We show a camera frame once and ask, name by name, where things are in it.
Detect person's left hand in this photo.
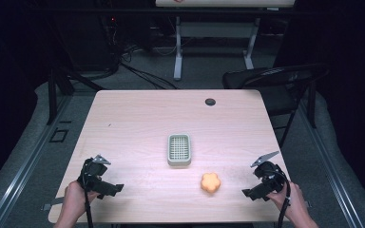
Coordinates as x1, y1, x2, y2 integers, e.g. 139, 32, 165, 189
63, 180, 100, 220

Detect black floor cables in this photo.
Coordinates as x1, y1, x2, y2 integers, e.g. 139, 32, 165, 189
119, 43, 180, 91

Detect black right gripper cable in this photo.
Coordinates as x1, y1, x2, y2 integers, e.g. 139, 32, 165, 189
274, 164, 293, 228

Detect white desk with metal legs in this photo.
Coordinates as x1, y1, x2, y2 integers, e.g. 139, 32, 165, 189
154, 0, 297, 82

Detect metal floor rail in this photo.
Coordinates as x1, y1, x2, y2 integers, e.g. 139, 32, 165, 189
298, 93, 365, 228
0, 93, 74, 228

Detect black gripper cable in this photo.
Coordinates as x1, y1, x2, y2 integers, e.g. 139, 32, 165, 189
83, 189, 95, 228
274, 164, 293, 228

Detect black folding chair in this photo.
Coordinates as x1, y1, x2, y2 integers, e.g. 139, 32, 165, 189
221, 62, 331, 148

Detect grey-green soap dish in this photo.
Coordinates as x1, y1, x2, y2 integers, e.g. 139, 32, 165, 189
166, 133, 193, 168

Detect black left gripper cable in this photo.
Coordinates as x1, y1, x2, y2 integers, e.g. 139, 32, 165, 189
83, 189, 95, 228

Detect grey table bracket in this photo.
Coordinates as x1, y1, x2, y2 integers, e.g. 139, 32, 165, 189
40, 196, 66, 213

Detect black metal stand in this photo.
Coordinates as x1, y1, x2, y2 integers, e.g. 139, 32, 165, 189
45, 65, 106, 126

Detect person's right hand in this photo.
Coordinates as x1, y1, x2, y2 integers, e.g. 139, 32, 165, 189
265, 181, 312, 224

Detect orange flower-shaped soap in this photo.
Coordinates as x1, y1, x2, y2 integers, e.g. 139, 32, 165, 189
200, 172, 222, 195

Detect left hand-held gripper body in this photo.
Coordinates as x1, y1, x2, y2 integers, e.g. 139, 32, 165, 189
77, 154, 112, 193

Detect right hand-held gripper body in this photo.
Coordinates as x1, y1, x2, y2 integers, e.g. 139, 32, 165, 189
250, 150, 292, 194

